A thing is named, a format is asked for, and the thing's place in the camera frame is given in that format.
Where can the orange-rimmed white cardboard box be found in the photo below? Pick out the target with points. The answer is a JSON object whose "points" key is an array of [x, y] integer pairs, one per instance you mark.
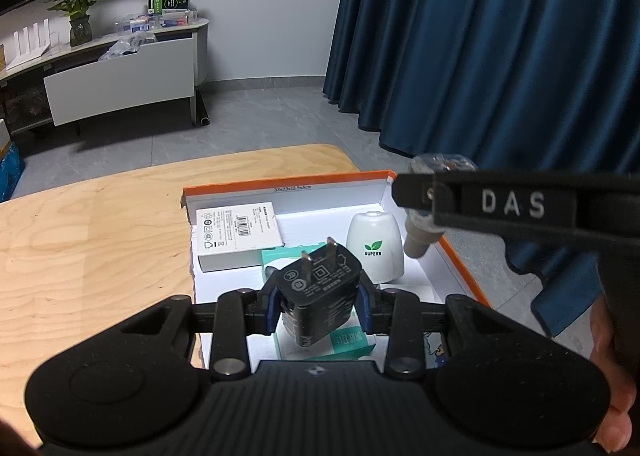
{"points": [[310, 226]]}

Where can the clear plastic bag with items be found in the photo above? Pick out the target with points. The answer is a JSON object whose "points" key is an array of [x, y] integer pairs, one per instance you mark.
{"points": [[122, 48]]}

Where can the clear refill bottle white cap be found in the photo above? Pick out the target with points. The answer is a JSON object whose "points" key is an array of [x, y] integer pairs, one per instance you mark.
{"points": [[417, 241]]}

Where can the white tv cabinet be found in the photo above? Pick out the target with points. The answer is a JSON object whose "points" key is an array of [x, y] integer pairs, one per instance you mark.
{"points": [[120, 81]]}

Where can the person's right hand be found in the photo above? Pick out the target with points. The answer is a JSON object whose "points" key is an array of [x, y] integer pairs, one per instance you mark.
{"points": [[612, 386]]}

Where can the white charger box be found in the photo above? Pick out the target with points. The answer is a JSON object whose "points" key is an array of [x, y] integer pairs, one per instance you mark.
{"points": [[235, 236]]}

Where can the teal cartoon bandage box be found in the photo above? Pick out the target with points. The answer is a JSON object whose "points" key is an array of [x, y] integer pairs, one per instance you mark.
{"points": [[345, 343]]}

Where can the black plug adapter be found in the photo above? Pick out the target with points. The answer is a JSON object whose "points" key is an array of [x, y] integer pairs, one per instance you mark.
{"points": [[320, 296]]}

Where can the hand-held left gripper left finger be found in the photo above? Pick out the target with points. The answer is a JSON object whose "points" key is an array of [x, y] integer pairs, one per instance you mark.
{"points": [[270, 308]]}

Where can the blue bag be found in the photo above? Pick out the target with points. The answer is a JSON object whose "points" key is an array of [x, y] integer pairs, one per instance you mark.
{"points": [[10, 171]]}

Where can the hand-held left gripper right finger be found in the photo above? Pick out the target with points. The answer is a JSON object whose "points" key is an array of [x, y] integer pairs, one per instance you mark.
{"points": [[366, 308]]}

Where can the blue curtain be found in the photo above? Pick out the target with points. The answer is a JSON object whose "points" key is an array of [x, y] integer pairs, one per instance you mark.
{"points": [[475, 36]]}

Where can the green plant in dark vase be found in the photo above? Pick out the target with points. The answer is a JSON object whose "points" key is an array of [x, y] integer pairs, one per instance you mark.
{"points": [[80, 31]]}

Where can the blue tissue packet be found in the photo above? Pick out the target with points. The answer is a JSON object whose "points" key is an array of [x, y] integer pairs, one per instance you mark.
{"points": [[437, 353]]}

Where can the white router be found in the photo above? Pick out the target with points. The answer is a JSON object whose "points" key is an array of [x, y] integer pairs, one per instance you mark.
{"points": [[30, 43]]}

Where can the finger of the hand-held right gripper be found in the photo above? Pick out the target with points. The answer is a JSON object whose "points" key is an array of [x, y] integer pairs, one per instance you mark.
{"points": [[415, 191]]}

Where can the pile of small boxes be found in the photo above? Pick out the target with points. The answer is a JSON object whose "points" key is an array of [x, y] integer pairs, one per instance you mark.
{"points": [[165, 21]]}

